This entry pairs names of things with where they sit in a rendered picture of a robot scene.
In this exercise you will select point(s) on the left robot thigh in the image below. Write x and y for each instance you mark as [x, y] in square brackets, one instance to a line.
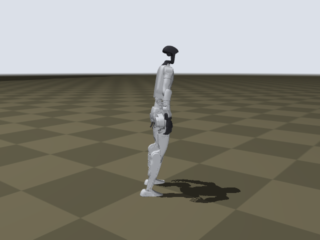
[154, 146]

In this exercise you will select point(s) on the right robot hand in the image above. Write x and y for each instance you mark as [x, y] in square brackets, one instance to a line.
[169, 124]

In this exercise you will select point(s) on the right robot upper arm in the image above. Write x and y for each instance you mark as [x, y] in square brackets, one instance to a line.
[167, 72]

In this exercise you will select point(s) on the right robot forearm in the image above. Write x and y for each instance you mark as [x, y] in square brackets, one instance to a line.
[166, 103]

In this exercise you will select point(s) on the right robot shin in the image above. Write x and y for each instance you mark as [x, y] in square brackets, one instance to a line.
[153, 170]

